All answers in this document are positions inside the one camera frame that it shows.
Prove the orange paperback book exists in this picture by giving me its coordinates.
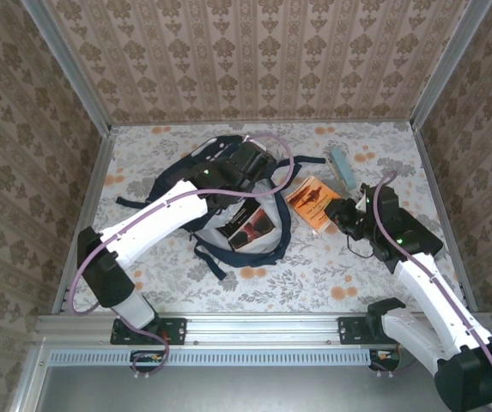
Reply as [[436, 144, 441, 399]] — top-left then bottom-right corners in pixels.
[[286, 174, 343, 235]]

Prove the dark red book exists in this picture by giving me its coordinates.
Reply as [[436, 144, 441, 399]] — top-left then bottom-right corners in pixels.
[[227, 209, 279, 252]]

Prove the navy blue backpack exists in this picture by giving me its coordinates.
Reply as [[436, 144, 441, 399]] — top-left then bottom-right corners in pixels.
[[115, 133, 328, 282]]

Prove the floral table cover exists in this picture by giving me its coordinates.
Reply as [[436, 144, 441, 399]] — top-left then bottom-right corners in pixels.
[[70, 122, 470, 314]]

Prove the grey metal sheet panel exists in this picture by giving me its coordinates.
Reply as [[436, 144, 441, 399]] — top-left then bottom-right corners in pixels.
[[34, 347, 492, 412]]

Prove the aluminium side rail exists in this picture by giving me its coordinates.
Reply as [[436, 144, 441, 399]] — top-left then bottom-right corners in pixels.
[[412, 122, 478, 312], [52, 126, 118, 314]]

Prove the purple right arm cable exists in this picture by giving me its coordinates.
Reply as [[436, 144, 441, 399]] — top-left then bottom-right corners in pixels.
[[369, 170, 492, 412]]

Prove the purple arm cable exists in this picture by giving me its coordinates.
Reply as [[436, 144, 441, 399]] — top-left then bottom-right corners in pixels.
[[369, 170, 492, 412], [70, 132, 296, 381]]

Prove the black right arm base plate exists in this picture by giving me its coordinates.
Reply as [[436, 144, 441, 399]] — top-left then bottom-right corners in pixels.
[[337, 316, 418, 346]]

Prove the aluminium front rail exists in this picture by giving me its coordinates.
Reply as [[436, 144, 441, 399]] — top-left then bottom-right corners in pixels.
[[33, 312, 492, 344]]

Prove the grey slotted cable duct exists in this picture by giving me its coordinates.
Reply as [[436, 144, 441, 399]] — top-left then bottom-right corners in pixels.
[[50, 348, 378, 367]]

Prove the aluminium corner post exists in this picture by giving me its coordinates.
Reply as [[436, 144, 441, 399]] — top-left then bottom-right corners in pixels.
[[410, 0, 492, 130], [21, 0, 113, 134]]

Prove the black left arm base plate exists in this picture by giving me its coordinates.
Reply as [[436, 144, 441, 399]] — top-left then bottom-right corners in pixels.
[[110, 316, 187, 347]]

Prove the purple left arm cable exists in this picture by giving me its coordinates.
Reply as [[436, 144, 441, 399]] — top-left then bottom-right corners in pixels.
[[70, 132, 296, 381]]

